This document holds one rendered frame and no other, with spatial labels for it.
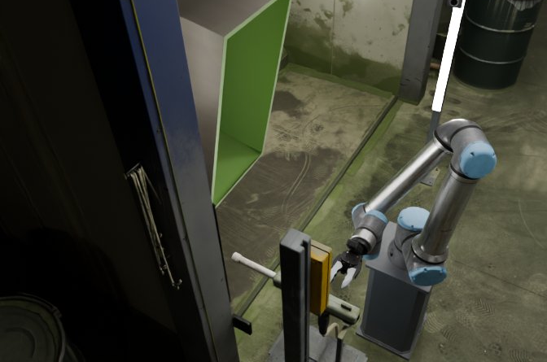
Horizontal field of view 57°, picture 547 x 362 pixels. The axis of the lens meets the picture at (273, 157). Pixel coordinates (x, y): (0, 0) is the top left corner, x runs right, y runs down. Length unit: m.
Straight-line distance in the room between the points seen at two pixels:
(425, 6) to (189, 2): 2.27
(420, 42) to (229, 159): 1.88
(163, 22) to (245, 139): 2.00
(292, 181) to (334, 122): 0.77
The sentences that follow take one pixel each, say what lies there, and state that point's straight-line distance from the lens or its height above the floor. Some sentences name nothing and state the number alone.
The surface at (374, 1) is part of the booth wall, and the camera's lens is 4.20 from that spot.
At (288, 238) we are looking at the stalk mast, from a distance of 1.21.
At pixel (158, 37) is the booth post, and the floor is 1.99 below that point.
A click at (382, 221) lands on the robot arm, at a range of 1.98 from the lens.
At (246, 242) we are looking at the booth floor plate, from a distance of 3.27.
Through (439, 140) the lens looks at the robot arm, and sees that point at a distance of 1.91.
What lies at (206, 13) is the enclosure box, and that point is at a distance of 2.16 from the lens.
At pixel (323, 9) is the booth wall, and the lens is 4.43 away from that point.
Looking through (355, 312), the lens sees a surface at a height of 1.15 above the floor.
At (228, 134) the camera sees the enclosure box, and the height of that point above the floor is 0.52.
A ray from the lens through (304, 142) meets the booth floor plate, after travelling 3.94.
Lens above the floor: 2.58
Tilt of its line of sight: 42 degrees down
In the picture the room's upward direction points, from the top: 3 degrees counter-clockwise
